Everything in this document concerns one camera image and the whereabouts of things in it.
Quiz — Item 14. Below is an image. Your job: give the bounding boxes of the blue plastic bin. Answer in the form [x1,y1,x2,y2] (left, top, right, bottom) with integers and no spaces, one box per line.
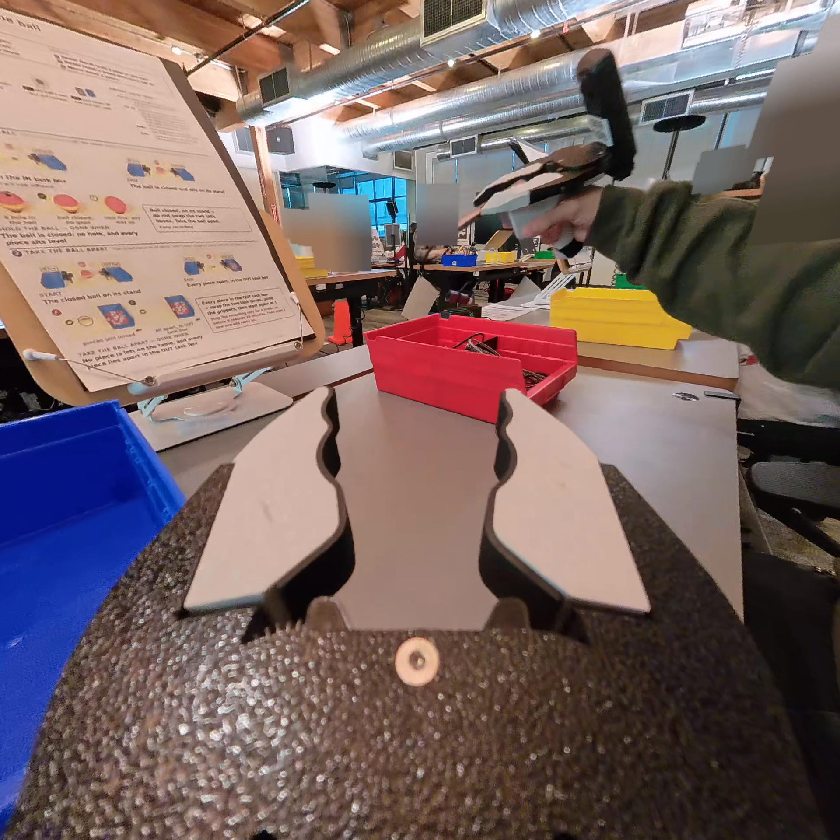
[0,399,189,824]

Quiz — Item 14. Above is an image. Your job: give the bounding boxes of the black floor lamp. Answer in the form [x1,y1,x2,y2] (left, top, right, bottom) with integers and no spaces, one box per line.
[653,113,707,182]

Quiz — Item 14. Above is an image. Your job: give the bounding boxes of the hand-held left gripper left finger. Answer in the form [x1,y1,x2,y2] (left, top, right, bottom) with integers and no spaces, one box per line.
[182,386,357,643]

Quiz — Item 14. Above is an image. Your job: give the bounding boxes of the orange traffic cone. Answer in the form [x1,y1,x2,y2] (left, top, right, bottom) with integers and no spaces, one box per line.
[327,298,357,347]

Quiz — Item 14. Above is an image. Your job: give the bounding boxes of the printed instruction sheet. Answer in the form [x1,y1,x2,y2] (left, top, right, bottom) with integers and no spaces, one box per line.
[0,13,307,392]

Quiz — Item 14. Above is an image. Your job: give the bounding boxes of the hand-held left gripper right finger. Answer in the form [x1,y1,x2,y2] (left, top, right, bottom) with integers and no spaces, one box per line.
[478,389,652,643]

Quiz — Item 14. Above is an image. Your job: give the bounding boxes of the clear stand base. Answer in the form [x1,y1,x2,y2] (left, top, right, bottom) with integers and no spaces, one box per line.
[128,367,294,435]

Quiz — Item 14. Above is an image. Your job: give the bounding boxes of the black office chair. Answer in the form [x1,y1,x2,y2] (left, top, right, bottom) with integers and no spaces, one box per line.
[737,419,840,560]

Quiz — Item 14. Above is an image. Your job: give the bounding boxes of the person's right hand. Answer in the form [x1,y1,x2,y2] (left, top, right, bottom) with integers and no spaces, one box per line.
[524,185,606,253]

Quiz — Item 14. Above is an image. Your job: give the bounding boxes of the instruction sheet on stand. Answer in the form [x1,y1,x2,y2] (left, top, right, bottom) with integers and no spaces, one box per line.
[0,58,327,409]

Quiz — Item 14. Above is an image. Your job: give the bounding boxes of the silver air duct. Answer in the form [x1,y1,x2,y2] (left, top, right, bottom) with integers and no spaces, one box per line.
[235,0,592,127]
[340,39,840,160]

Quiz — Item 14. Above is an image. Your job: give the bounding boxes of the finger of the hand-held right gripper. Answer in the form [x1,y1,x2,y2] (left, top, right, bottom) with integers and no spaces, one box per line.
[458,178,580,228]
[472,143,613,211]

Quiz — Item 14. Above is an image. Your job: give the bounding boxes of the person's right forearm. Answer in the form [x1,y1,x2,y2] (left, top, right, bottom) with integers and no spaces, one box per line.
[586,180,840,389]

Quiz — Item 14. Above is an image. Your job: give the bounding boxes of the white paper sheets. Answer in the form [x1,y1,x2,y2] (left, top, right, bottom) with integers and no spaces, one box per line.
[487,274,567,324]

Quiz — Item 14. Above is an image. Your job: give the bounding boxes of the large yellow plastic bin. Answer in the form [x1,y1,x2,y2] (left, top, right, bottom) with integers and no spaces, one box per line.
[549,284,694,352]

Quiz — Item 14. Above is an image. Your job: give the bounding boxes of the red plastic bin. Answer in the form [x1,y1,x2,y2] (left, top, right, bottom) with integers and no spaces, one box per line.
[362,313,580,425]

